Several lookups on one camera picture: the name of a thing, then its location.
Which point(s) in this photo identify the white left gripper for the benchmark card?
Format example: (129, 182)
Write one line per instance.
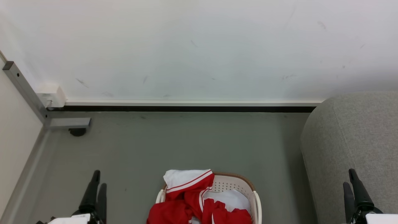
(70, 219)

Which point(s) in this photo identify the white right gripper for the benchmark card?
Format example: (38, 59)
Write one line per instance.
(381, 218)

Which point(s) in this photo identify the plain red garment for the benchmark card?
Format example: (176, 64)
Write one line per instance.
(174, 213)

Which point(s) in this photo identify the red and white sports jersey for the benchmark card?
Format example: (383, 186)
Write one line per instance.
(186, 183)

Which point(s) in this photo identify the grey fabric sofa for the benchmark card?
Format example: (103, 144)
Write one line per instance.
(357, 149)

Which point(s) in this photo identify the white plastic laundry basket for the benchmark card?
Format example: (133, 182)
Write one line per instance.
(239, 185)

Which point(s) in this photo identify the white garment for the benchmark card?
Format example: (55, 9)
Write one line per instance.
(231, 199)

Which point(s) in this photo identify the black round frame foot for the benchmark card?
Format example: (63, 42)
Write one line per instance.
(77, 132)

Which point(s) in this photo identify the white wall junction box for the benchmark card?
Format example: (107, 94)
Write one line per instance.
(53, 95)

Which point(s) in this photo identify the grey metal frame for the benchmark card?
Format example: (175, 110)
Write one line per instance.
(29, 96)

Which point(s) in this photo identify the white wall trunking strip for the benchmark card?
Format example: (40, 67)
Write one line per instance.
(192, 103)

